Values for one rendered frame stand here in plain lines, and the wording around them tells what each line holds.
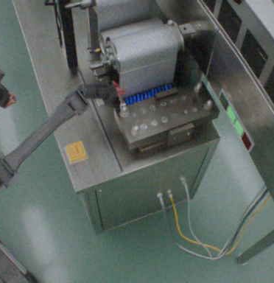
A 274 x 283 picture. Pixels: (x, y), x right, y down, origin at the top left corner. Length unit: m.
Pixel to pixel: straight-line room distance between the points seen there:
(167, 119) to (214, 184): 1.12
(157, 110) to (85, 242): 1.13
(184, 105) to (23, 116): 1.51
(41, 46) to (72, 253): 1.24
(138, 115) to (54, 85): 0.46
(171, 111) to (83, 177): 0.44
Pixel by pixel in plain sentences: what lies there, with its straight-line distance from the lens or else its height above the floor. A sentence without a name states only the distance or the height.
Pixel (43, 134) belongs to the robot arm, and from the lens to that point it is 1.44.
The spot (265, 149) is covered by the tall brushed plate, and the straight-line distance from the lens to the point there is 1.40.
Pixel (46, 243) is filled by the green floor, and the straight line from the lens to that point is 2.56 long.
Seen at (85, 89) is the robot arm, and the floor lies 1.19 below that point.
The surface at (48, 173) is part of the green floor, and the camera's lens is 2.70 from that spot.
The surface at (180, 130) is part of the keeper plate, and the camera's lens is 1.65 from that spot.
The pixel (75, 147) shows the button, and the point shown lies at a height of 0.92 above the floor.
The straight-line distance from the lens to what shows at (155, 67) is 1.61.
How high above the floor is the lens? 2.46
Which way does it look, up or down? 62 degrees down
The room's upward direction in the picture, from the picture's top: 4 degrees clockwise
